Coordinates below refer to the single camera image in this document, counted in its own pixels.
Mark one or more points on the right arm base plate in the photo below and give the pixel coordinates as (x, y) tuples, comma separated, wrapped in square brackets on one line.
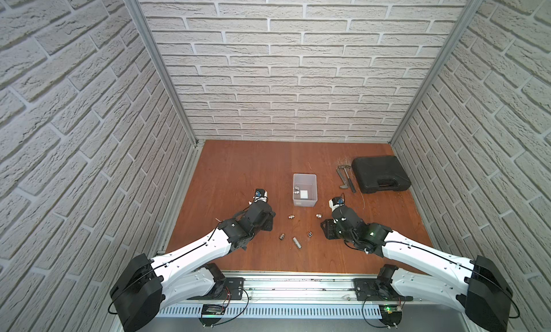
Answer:
[(370, 289)]

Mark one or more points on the grey pipe wrench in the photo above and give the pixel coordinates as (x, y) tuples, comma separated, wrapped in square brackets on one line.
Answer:
[(342, 176)]

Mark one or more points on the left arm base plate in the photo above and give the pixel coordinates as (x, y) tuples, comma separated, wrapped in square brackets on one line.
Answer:
[(231, 288)]

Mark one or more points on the aluminium frame post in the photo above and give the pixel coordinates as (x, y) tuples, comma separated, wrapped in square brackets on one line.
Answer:
[(463, 21), (148, 40)]

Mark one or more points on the aluminium frame post left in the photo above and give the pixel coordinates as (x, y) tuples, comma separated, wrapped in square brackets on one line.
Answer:
[(148, 40)]

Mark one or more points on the controller board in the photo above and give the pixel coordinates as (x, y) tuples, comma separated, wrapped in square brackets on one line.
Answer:
[(211, 314), (391, 316)]

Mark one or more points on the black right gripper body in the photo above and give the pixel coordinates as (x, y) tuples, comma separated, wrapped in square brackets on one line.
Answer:
[(332, 232)]

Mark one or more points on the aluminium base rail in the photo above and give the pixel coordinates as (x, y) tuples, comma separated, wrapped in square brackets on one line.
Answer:
[(268, 295)]

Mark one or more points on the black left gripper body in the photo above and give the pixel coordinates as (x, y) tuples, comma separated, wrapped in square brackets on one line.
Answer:
[(262, 205)]

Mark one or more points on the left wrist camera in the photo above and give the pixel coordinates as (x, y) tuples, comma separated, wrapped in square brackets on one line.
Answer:
[(260, 195)]

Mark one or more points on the translucent plastic storage box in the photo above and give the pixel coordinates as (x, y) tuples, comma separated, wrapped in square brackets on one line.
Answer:
[(308, 195)]

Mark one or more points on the black plastic tool case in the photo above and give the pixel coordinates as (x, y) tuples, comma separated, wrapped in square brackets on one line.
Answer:
[(381, 173)]

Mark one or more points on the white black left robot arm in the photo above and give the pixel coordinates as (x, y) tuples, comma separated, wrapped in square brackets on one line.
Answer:
[(148, 285)]

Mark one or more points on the right controller board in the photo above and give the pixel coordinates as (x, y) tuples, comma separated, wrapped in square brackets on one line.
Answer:
[(391, 316)]

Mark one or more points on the aluminium frame rail left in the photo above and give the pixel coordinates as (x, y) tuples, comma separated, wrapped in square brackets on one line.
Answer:
[(179, 192)]

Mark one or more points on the long silver socket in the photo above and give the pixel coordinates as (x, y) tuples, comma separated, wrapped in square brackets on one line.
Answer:
[(297, 243)]

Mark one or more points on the aluminium frame post right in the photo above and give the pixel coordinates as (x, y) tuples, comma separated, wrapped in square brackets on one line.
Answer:
[(463, 21)]

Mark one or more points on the left controller board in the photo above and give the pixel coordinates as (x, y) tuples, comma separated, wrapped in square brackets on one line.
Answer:
[(211, 314)]

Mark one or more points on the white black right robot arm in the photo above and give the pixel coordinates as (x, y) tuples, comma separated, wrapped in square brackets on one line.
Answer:
[(473, 287)]

